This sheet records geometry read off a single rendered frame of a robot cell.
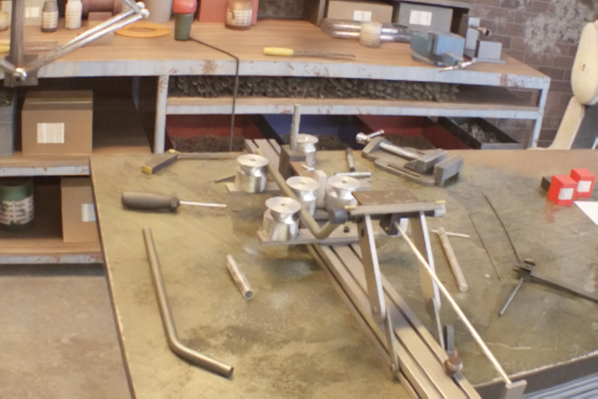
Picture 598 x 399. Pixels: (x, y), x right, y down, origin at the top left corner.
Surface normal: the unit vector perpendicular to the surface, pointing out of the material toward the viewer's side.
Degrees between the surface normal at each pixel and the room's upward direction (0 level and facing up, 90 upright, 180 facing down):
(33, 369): 0
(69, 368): 0
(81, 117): 91
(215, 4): 90
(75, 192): 92
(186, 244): 0
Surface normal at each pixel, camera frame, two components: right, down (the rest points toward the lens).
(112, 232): 0.11, -0.92
